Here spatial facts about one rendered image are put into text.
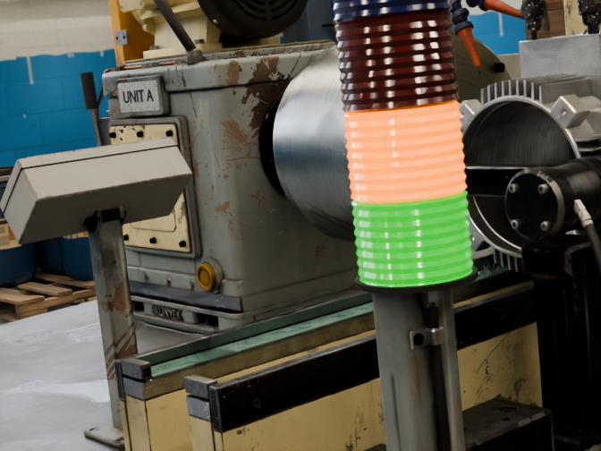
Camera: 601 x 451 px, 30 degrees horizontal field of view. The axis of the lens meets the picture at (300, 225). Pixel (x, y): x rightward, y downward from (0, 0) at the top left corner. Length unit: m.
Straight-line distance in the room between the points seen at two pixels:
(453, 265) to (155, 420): 0.39
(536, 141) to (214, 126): 0.41
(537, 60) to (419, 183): 0.64
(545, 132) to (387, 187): 0.71
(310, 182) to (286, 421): 0.51
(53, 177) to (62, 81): 6.19
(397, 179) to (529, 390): 0.51
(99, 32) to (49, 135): 0.77
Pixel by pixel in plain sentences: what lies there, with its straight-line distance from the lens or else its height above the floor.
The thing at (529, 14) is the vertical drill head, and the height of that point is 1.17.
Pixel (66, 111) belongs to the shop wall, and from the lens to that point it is 7.24.
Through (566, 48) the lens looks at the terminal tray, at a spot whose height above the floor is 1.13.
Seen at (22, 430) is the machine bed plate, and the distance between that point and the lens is 1.22.
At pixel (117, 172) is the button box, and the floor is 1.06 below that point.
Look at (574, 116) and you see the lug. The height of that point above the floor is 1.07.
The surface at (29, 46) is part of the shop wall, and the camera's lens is 7.14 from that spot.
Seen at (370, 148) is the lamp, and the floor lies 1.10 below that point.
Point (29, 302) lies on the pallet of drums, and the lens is 5.74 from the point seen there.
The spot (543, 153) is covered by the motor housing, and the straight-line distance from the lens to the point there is 1.26.
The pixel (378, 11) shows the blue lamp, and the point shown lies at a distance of 0.55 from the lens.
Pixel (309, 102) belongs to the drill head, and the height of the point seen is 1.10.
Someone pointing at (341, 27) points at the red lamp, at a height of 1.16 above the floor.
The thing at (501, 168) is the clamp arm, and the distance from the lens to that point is 1.09.
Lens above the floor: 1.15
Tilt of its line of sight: 8 degrees down
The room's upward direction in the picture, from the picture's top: 6 degrees counter-clockwise
